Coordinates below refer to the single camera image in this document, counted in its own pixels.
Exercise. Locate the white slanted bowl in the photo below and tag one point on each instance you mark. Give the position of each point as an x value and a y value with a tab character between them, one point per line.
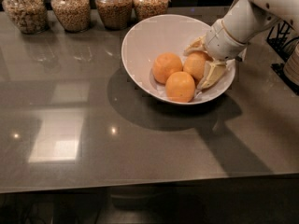
153	36

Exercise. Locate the stack of plates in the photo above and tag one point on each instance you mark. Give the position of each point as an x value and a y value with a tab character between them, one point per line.
291	67

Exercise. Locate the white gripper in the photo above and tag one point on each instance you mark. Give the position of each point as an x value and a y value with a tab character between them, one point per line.
223	41

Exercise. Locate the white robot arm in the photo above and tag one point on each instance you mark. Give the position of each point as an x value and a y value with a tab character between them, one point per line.
247	18

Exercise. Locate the black wire rack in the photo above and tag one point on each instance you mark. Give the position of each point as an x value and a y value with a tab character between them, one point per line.
283	40

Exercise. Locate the leftmost glass grain jar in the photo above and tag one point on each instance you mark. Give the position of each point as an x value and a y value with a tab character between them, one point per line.
29	16

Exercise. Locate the glass grain jar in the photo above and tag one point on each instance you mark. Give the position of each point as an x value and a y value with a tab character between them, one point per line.
114	14
148	8
29	16
73	15

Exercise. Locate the orange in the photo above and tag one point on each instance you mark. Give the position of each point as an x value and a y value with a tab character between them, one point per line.
180	87
195	64
165	65

